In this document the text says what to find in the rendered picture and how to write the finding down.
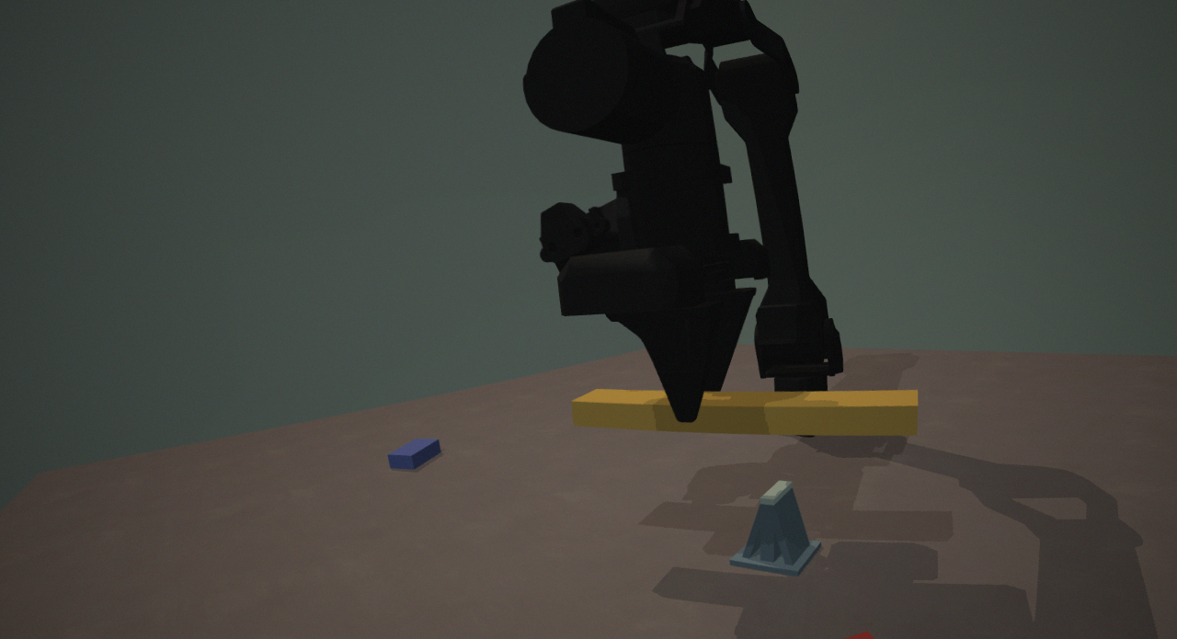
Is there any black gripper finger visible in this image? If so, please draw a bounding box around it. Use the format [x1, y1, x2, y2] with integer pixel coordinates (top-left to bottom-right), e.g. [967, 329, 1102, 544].
[704, 288, 757, 392]
[605, 301, 724, 422]

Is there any yellow wooden beam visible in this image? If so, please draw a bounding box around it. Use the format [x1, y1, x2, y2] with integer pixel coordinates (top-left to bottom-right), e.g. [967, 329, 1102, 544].
[571, 390, 919, 435]

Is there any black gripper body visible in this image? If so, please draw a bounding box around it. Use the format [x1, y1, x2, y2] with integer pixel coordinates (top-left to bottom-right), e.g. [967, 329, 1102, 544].
[557, 144, 771, 317]

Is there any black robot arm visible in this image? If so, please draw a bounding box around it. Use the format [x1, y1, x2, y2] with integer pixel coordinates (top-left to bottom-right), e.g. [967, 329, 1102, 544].
[523, 0, 843, 392]

